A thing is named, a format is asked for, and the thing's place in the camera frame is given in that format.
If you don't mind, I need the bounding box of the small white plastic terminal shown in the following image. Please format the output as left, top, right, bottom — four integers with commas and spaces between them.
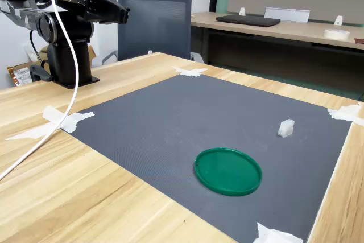
276, 118, 295, 138

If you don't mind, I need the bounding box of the round green lid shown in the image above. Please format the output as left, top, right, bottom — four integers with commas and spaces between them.
194, 147, 263, 197

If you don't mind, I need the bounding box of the dark grey office chair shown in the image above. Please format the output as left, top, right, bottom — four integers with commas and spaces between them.
101, 0, 205, 66

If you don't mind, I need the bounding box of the black table clamp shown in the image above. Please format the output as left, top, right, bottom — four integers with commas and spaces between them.
29, 64, 55, 82

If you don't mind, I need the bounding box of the brown labelled package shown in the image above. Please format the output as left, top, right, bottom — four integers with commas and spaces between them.
7, 65, 32, 87

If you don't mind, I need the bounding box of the white tape piece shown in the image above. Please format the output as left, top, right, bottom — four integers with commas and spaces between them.
5, 105, 96, 141
326, 104, 364, 126
253, 222, 304, 243
171, 65, 209, 78

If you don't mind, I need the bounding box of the dark grey mat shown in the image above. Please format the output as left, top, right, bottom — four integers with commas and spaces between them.
61, 74, 353, 243

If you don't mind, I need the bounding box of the black closed laptop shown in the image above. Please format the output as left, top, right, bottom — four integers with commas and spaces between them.
215, 14, 282, 27

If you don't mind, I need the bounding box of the pale wooden desk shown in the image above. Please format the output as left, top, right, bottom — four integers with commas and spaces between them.
191, 11, 364, 96

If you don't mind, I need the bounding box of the white tape roll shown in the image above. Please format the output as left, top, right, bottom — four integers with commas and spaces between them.
323, 28, 350, 41

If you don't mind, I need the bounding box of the thin black cable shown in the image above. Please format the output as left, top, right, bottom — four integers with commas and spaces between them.
29, 30, 51, 69

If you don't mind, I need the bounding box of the white camera cable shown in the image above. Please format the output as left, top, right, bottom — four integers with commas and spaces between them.
0, 0, 80, 181

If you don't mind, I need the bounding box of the white wall plug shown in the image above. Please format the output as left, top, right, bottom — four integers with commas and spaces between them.
22, 42, 39, 62

